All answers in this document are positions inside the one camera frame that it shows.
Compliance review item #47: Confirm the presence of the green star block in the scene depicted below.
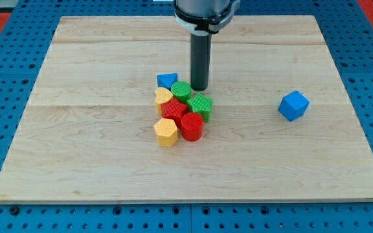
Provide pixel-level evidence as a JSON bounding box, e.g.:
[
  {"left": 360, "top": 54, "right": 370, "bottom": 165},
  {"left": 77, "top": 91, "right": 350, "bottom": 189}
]
[{"left": 186, "top": 93, "right": 213, "bottom": 123}]

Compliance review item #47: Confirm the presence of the red circle block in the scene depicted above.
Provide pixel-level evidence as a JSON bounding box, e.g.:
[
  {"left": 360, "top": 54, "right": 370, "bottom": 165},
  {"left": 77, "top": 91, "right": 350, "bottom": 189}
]
[{"left": 181, "top": 113, "right": 203, "bottom": 141}]

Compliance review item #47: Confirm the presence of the red star block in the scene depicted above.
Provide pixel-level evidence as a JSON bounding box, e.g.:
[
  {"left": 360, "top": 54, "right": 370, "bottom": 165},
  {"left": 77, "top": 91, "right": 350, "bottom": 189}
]
[{"left": 161, "top": 98, "right": 188, "bottom": 128}]

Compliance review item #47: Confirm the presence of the yellow hexagon block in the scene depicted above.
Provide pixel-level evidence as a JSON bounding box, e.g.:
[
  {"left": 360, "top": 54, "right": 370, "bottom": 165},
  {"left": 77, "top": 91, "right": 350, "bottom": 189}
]
[{"left": 153, "top": 118, "right": 178, "bottom": 147}]

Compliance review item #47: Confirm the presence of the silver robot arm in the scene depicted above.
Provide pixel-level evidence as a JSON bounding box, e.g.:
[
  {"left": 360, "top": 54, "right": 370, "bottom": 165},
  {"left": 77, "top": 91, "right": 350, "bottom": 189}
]
[{"left": 174, "top": 0, "right": 241, "bottom": 91}]

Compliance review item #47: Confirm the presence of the green circle block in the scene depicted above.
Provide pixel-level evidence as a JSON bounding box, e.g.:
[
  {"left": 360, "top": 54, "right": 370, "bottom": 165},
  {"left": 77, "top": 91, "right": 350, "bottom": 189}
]
[{"left": 170, "top": 81, "right": 192, "bottom": 104}]

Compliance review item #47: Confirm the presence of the blue triangle block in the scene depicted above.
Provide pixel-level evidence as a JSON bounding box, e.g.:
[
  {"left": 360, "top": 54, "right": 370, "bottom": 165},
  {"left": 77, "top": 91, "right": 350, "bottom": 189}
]
[{"left": 157, "top": 72, "right": 178, "bottom": 89}]

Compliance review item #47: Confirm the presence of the blue cube block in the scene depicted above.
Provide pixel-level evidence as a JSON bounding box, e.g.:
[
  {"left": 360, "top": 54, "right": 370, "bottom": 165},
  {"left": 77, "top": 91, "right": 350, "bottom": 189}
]
[{"left": 278, "top": 91, "right": 310, "bottom": 122}]

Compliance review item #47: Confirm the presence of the yellow heart block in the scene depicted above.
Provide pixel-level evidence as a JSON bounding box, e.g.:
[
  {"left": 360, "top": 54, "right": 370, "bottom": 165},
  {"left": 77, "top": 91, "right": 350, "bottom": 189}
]
[{"left": 155, "top": 87, "right": 173, "bottom": 115}]

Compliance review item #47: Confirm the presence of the wooden board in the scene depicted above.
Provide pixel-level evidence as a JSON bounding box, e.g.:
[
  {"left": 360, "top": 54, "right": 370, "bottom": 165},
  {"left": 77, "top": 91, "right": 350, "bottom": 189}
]
[{"left": 0, "top": 16, "right": 373, "bottom": 205}]

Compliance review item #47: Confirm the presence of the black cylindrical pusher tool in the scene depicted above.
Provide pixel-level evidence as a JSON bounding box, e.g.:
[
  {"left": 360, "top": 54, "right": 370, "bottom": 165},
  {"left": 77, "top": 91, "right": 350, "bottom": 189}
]
[{"left": 190, "top": 34, "right": 212, "bottom": 91}]

